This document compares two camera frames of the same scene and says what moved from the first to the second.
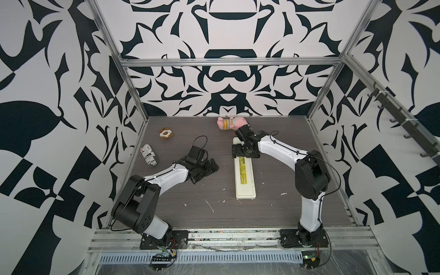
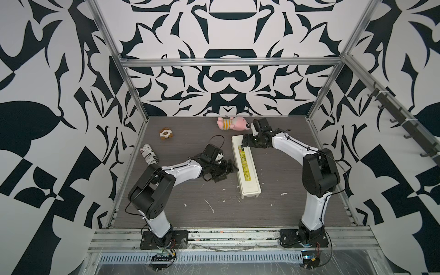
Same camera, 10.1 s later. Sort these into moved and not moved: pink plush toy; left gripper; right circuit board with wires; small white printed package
Moved: left gripper
Not moved: pink plush toy; right circuit board with wires; small white printed package
